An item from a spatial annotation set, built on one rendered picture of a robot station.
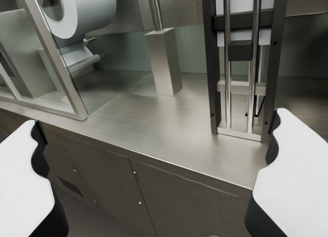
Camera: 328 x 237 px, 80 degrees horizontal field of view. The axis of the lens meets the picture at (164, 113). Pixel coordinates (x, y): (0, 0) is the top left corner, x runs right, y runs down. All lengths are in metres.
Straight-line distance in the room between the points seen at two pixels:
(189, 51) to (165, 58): 0.27
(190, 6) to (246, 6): 0.54
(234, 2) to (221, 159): 0.37
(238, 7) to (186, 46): 0.60
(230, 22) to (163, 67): 0.42
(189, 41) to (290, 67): 0.46
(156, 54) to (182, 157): 0.45
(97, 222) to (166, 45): 1.32
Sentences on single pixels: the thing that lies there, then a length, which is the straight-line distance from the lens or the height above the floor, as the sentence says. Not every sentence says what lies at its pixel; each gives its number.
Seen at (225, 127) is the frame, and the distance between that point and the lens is 0.62.
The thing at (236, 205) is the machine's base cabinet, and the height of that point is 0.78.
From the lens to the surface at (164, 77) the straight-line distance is 0.87.
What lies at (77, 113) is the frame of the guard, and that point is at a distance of 0.90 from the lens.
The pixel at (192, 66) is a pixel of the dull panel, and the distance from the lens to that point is 1.10.
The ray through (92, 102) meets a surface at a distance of 0.93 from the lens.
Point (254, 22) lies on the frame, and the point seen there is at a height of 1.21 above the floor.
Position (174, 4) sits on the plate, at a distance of 1.06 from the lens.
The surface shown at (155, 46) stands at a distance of 0.84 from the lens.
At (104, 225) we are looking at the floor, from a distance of 1.65.
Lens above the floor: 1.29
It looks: 31 degrees down
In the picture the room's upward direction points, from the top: 12 degrees counter-clockwise
